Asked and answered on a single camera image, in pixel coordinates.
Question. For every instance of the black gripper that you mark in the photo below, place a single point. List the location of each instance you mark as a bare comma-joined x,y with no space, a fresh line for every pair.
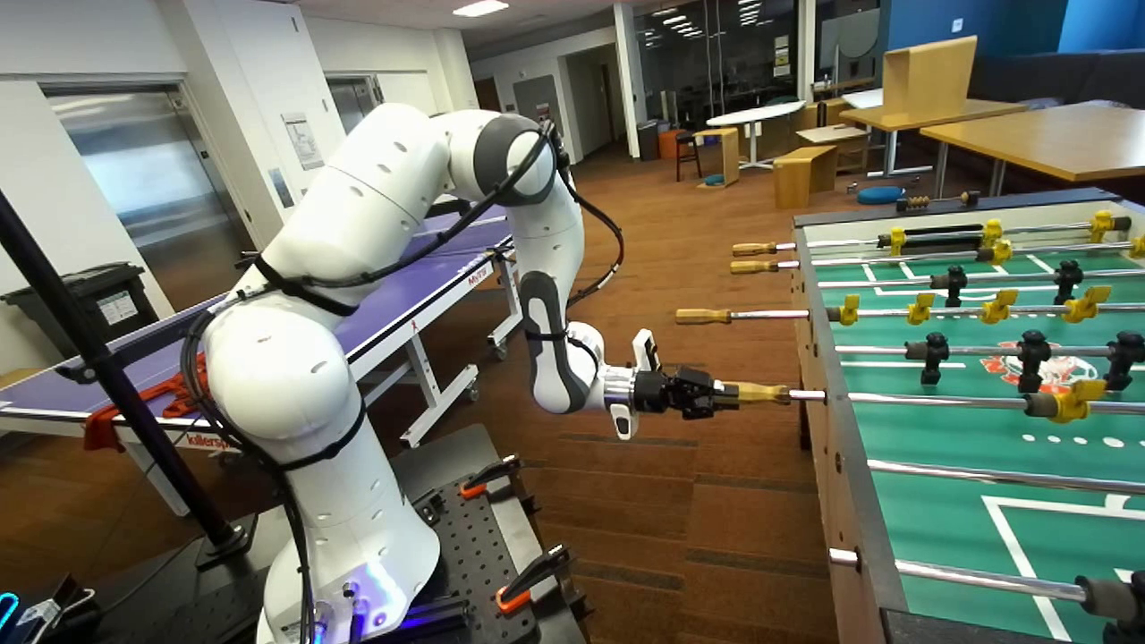
685,391

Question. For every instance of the wooden foosball rod handle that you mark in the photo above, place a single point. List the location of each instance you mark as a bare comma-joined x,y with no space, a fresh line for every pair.
750,265
754,249
702,317
759,391

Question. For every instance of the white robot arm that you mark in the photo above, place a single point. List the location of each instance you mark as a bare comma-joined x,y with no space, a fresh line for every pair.
291,369

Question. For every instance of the wooden bench stool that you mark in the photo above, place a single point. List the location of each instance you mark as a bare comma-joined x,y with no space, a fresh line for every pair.
803,174

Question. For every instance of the orange black clamp far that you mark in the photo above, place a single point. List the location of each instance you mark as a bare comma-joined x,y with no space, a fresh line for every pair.
484,476

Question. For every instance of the orange black clamp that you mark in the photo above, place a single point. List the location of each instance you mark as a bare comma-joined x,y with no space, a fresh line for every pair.
484,476
520,588

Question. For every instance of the green foosball table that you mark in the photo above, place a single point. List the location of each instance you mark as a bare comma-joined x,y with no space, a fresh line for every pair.
933,350

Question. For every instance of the orange black clamp near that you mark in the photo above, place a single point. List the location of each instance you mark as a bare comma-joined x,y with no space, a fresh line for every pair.
520,588

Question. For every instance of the white round table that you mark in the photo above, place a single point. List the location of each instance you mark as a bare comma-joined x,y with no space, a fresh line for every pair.
754,122

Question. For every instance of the yellow foosball player front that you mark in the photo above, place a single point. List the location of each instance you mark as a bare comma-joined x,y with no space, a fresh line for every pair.
1074,402

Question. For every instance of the wooden table right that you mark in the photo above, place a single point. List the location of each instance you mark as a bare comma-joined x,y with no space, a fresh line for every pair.
1069,142

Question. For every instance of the black tripod stand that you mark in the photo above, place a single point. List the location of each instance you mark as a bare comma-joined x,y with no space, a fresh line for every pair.
223,538

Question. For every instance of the black trash bin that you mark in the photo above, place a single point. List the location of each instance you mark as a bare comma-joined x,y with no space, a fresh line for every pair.
111,290

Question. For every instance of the purple ping pong table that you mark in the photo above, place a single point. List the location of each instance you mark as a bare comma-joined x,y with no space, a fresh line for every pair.
394,305

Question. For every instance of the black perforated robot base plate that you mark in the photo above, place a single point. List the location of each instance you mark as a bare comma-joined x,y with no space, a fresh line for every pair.
173,600

